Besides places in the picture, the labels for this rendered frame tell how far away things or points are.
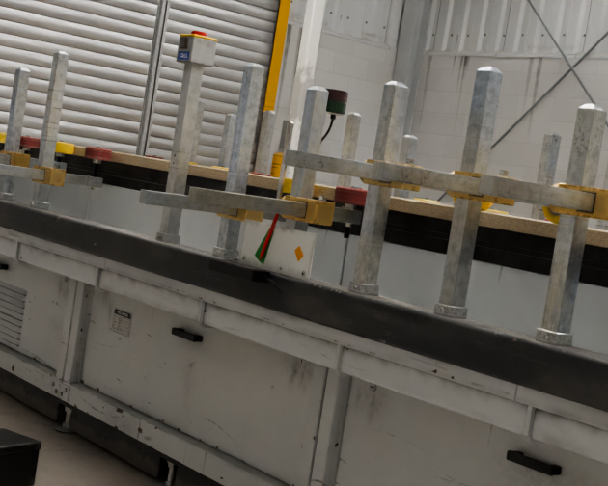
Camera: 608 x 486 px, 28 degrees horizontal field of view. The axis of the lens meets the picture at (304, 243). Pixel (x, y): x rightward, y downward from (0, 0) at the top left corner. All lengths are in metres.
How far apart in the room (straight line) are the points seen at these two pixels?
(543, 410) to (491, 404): 0.13
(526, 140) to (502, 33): 1.18
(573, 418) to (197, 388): 1.49
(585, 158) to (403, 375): 0.58
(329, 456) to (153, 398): 0.82
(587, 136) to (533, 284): 0.43
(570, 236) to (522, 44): 10.07
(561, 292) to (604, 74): 9.32
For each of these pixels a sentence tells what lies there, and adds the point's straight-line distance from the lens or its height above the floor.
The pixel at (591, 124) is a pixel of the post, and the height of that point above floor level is 1.07.
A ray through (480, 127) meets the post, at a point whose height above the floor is 1.05.
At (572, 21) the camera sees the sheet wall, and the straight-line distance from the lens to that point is 11.73.
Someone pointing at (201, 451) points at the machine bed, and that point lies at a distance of 3.25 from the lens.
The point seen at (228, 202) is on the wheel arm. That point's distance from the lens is 2.46.
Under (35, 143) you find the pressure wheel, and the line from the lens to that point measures 4.15.
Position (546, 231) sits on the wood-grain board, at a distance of 2.38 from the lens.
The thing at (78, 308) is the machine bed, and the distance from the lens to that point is 3.86.
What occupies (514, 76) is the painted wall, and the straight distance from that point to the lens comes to 12.06.
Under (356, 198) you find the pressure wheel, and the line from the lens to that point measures 2.63.
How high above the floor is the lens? 0.91
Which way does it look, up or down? 3 degrees down
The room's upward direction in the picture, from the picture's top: 9 degrees clockwise
